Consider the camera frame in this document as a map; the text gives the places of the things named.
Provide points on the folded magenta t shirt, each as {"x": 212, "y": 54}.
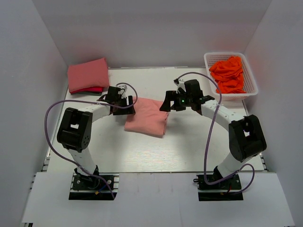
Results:
{"x": 88, "y": 89}

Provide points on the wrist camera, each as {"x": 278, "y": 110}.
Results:
{"x": 190, "y": 90}
{"x": 114, "y": 95}

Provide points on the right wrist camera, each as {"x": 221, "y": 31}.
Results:
{"x": 190, "y": 90}

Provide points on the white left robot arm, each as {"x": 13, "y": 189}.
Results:
{"x": 75, "y": 130}

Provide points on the orange t shirt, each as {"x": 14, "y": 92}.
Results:
{"x": 228, "y": 75}

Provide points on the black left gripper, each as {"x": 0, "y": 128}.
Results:
{"x": 126, "y": 111}

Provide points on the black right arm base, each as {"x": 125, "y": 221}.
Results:
{"x": 227, "y": 190}

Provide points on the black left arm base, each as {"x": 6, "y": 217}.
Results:
{"x": 89, "y": 188}

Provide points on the folded dark t shirt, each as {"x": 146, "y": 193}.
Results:
{"x": 87, "y": 93}

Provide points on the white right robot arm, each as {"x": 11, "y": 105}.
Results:
{"x": 246, "y": 138}

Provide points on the folded salmon red t shirt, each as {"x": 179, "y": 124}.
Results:
{"x": 89, "y": 74}

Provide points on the white perforated plastic basket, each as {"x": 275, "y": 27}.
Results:
{"x": 250, "y": 86}

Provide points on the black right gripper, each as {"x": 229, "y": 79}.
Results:
{"x": 170, "y": 97}

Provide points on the light pink t shirt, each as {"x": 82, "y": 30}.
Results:
{"x": 148, "y": 119}

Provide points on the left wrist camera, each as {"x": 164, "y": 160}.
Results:
{"x": 114, "y": 95}

